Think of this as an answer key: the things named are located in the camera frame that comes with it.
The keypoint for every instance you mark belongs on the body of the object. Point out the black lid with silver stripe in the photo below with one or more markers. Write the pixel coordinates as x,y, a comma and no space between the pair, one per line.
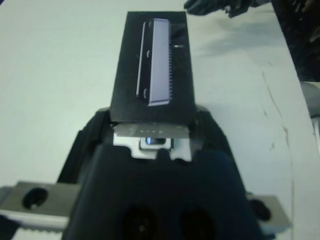
152,62

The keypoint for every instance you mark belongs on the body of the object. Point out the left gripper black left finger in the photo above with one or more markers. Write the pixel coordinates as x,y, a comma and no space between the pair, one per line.
85,150

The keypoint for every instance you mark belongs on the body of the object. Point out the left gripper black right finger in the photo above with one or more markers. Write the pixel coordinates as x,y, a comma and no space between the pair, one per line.
212,135

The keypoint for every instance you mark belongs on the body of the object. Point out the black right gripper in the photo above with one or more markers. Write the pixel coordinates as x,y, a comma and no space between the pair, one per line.
237,6

